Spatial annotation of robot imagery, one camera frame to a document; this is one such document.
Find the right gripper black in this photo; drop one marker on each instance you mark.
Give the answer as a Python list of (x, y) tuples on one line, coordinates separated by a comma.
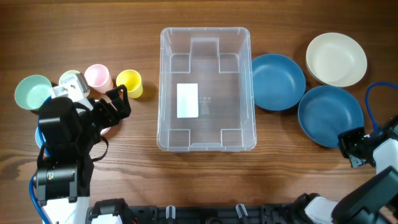
[(346, 143)]

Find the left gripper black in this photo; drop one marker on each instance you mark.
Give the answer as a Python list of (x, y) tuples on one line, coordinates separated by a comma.
[(112, 116)]

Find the yellow cup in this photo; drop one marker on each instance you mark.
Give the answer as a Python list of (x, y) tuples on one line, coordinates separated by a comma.
[(132, 81)]

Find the blue plate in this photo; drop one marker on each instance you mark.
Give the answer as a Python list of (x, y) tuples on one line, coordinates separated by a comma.
[(278, 82), (324, 112)]

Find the cream plate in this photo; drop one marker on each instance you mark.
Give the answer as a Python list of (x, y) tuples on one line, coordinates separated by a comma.
[(336, 59)]

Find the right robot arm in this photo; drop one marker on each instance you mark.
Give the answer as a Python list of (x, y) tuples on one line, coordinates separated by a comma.
[(378, 149)]

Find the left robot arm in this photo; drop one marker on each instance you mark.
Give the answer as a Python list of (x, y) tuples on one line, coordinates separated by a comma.
[(60, 187)]

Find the white label in container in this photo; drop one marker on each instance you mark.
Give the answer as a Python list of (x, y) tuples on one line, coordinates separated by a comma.
[(187, 100)]

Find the clear plastic storage container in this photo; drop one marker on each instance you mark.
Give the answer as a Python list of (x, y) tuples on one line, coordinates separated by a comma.
[(219, 60)]

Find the pink cup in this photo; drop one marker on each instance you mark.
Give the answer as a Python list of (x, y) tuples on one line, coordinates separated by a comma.
[(98, 77)]

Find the pink bowl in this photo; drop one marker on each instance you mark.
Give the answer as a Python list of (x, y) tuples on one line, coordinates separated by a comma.
[(104, 131)]

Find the cream cup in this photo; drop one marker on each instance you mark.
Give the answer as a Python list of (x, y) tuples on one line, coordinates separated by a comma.
[(80, 76)]

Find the green bowl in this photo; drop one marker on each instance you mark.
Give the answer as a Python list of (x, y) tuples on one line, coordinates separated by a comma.
[(32, 91)]

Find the light blue bowl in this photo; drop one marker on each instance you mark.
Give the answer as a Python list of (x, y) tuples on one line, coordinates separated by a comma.
[(37, 138)]

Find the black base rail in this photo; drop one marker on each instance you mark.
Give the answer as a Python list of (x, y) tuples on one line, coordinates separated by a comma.
[(264, 214)]

